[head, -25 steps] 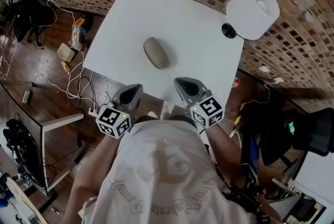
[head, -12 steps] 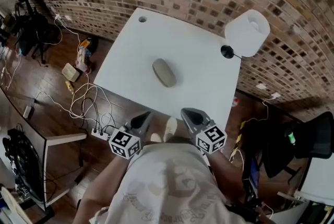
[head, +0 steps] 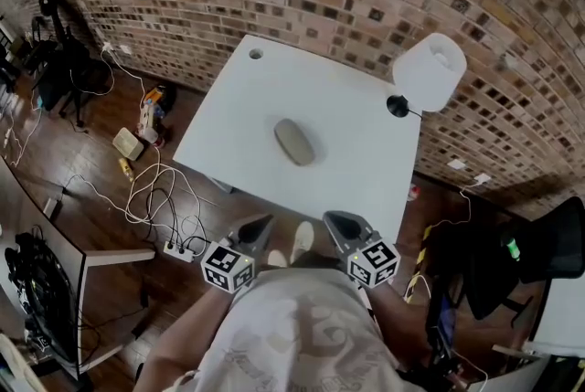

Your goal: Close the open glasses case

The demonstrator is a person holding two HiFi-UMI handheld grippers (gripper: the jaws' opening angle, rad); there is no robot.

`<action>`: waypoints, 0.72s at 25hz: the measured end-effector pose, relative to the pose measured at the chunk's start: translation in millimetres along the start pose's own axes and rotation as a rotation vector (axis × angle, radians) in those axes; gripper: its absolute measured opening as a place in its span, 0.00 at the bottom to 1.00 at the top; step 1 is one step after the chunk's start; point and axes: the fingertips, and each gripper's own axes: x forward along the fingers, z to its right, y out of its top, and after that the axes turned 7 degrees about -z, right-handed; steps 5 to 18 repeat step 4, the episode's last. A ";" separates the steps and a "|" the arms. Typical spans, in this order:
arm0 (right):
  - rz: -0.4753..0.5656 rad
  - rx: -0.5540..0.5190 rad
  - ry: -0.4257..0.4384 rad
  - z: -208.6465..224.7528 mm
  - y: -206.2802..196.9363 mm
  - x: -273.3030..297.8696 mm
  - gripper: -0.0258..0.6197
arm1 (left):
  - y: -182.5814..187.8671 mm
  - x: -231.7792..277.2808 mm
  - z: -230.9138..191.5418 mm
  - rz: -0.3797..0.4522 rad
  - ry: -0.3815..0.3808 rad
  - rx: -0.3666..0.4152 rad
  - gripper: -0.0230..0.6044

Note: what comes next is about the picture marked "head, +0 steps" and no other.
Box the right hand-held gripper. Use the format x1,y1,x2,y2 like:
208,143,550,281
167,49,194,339
323,210,401,290

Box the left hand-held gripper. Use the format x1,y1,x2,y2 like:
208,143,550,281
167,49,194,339
199,214,277,294

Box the grey oval object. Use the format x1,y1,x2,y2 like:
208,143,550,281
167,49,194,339
272,118,316,167

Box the person's left forearm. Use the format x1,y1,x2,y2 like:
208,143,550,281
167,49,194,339
145,284,239,387

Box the person's right forearm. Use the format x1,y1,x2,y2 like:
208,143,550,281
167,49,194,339
363,278,433,364

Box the person's right shoe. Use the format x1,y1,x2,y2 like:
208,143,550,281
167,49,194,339
290,220,316,266

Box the yellow and black hazard tape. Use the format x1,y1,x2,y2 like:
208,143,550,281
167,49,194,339
404,223,433,302

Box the person's white t-shirt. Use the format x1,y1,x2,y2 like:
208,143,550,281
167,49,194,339
182,266,412,392

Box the white table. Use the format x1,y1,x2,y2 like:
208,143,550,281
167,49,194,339
172,33,421,245

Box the yellow bottle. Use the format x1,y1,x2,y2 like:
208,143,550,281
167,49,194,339
117,157,136,182

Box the beige box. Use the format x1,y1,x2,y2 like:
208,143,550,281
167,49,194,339
112,127,145,162

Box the white and orange power strip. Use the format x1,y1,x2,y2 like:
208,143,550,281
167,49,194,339
138,86,168,140

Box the green bottle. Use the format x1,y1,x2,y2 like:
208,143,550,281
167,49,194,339
502,234,522,262

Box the white shade table lamp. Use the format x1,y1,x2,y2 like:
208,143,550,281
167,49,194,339
386,32,468,120

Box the black mesh office chair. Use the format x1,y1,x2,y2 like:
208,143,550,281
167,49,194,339
461,196,585,321

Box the grey desk with white legs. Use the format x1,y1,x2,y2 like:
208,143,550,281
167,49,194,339
0,156,156,382

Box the black office chair with headrest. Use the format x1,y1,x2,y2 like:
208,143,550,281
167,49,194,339
31,0,115,129

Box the black power cable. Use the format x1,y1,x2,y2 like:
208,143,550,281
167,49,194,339
145,186,207,254

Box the thin white cable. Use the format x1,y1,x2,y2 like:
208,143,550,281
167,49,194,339
429,184,485,236

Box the white charger cable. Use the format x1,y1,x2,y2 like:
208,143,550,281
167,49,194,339
68,47,147,108

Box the pile of black cables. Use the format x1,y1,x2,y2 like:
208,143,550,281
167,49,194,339
4,228,81,366

